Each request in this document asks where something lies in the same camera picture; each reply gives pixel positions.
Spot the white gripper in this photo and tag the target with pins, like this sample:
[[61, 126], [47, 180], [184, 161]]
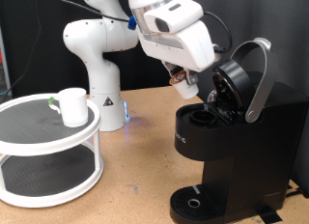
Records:
[[186, 50]]

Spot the Donut Shop coffee pod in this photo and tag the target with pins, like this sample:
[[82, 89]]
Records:
[[188, 90]]

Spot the black Keurig coffee machine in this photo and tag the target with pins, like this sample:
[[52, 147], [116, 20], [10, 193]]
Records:
[[251, 153]]

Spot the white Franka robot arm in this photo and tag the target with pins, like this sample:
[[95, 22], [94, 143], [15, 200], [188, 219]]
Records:
[[103, 34]]

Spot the black pod coffee machine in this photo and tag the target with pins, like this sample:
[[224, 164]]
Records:
[[273, 18]]

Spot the white mug with green tape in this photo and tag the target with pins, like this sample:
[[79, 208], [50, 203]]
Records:
[[74, 108]]

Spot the black curtain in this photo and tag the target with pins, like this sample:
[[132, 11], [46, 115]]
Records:
[[38, 56]]

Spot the white two-tier turntable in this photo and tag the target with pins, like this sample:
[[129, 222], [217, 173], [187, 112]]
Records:
[[32, 121]]

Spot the black tape piece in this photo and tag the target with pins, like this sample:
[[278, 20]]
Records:
[[268, 214]]

